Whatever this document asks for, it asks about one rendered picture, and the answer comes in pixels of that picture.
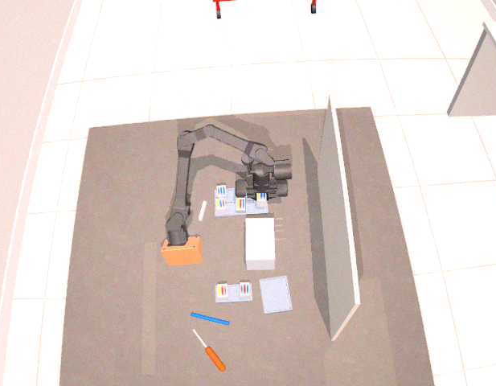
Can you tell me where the grey short cylinder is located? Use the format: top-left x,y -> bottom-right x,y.
241,154 -> 254,166

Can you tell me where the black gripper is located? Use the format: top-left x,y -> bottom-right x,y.
236,179 -> 288,201

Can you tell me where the grey flat panel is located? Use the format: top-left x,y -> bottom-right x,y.
317,93 -> 360,341

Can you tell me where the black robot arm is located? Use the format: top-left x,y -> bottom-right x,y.
165,125 -> 293,247

